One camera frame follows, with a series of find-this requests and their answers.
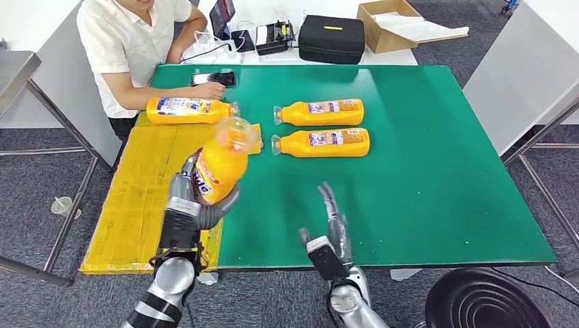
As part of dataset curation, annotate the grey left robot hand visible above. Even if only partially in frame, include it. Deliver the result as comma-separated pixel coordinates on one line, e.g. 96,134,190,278
168,151,242,232

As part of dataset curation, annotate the person's right hand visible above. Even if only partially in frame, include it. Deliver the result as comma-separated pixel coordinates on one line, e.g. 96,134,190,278
190,81,227,101

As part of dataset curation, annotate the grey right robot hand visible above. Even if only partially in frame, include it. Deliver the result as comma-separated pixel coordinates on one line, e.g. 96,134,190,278
298,182,354,266

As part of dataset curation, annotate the orange detergent bottle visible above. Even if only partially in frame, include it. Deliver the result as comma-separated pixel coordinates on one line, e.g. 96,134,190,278
193,116,259,206
271,128,371,159
145,96,240,125
273,98,365,126

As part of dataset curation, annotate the black smartphone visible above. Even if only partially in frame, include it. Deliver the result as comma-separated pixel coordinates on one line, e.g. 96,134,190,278
190,71,237,87

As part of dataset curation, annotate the white power strip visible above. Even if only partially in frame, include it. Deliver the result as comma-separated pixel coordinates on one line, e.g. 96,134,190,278
180,40,243,65

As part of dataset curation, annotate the yellow tape mat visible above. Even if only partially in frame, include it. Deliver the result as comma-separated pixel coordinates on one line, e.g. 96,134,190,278
79,111,264,275

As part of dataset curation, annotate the dark tablet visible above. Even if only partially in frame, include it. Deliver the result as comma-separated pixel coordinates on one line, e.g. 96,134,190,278
208,0,236,41

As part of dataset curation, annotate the black label printer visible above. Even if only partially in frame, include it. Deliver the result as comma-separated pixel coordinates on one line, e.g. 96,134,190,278
255,20,296,56

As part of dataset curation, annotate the person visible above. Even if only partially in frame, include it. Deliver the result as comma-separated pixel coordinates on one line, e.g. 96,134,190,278
76,0,227,140

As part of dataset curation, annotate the clear plastic cup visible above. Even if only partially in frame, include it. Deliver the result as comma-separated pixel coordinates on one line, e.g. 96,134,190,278
51,196,83,220

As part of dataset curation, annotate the black carrying case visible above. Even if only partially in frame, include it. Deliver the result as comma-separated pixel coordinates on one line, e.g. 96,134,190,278
298,14,367,65

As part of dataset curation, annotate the white desk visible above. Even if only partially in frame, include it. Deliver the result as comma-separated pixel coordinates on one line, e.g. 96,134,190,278
0,0,123,171
462,0,579,156

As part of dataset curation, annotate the black round stool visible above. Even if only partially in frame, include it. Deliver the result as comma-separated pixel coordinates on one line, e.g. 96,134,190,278
425,268,554,328

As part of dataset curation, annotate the white table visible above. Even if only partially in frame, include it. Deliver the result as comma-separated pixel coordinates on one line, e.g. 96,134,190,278
180,0,419,66

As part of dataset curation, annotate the cardboard box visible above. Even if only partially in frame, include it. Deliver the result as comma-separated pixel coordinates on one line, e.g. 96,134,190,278
356,0,470,54

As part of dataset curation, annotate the steel table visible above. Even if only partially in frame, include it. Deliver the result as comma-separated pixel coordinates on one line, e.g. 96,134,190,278
0,49,98,287

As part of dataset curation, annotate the white sheet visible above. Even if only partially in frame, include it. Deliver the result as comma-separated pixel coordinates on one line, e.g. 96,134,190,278
371,11,470,44

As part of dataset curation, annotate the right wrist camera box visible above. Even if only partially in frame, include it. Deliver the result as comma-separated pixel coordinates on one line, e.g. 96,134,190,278
306,235,352,282

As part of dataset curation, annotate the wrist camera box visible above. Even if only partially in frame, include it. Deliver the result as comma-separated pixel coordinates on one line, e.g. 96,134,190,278
306,235,352,282
158,197,203,254

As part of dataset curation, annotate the black power cable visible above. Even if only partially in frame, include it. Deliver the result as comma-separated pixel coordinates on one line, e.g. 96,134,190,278
179,42,234,64

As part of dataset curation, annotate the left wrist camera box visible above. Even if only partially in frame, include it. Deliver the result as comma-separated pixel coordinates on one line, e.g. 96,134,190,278
158,197,203,254

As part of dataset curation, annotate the white charger cable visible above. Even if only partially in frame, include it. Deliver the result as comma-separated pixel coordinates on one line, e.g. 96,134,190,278
194,30,247,52

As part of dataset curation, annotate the dark phone with cable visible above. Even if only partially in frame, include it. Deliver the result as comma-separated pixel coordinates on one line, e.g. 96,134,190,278
230,29,257,53

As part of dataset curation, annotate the black floor cable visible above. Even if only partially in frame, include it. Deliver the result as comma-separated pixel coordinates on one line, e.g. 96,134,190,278
490,266,579,309

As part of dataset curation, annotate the steel table frame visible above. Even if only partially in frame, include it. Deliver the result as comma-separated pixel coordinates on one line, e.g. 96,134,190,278
499,97,579,277

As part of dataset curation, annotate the white floor cable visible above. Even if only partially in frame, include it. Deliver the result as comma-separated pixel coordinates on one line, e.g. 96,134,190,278
543,264,579,295

